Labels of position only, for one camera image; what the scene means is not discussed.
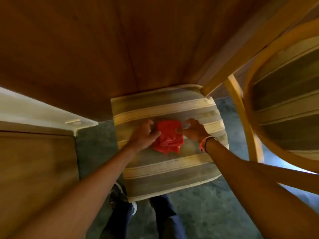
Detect person's right hand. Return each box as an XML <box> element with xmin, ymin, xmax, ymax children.
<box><xmin>175</xmin><ymin>118</ymin><xmax>211</xmax><ymax>145</ymax></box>

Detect person's left hand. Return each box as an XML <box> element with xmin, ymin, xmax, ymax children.
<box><xmin>126</xmin><ymin>119</ymin><xmax>162</xmax><ymax>155</ymax></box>

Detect red cloth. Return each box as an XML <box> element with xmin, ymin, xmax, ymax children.
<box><xmin>152</xmin><ymin>120</ymin><xmax>185</xmax><ymax>155</ymax></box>

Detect striped cushion wooden chair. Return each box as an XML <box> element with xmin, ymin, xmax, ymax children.
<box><xmin>111</xmin><ymin>20</ymin><xmax>319</xmax><ymax>203</ymax></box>

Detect person's right forearm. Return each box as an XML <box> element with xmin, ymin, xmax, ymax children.
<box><xmin>204</xmin><ymin>138</ymin><xmax>319</xmax><ymax>239</ymax></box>

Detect person's left forearm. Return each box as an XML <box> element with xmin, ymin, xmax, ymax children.
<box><xmin>14</xmin><ymin>145</ymin><xmax>140</xmax><ymax>239</ymax></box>

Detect light wooden door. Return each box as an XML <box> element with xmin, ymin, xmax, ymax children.
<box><xmin>0</xmin><ymin>131</ymin><xmax>80</xmax><ymax>239</ymax></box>

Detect grey and white shoe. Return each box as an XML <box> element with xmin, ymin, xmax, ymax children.
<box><xmin>109</xmin><ymin>182</ymin><xmax>138</xmax><ymax>216</ymax></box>

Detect dark blue trousers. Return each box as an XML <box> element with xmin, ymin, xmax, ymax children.
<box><xmin>99</xmin><ymin>194</ymin><xmax>188</xmax><ymax>239</ymax></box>

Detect thin cord bracelet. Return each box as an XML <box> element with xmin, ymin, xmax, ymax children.
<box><xmin>199</xmin><ymin>136</ymin><xmax>218</xmax><ymax>153</ymax></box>

